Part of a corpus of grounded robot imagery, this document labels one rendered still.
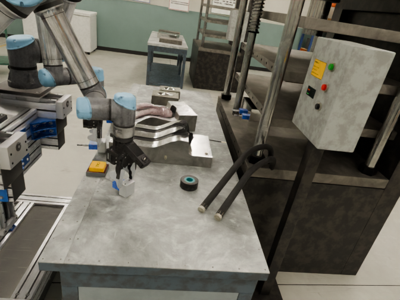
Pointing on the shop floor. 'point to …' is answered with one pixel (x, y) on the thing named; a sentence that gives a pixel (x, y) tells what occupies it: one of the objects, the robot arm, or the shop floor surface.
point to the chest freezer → (84, 30)
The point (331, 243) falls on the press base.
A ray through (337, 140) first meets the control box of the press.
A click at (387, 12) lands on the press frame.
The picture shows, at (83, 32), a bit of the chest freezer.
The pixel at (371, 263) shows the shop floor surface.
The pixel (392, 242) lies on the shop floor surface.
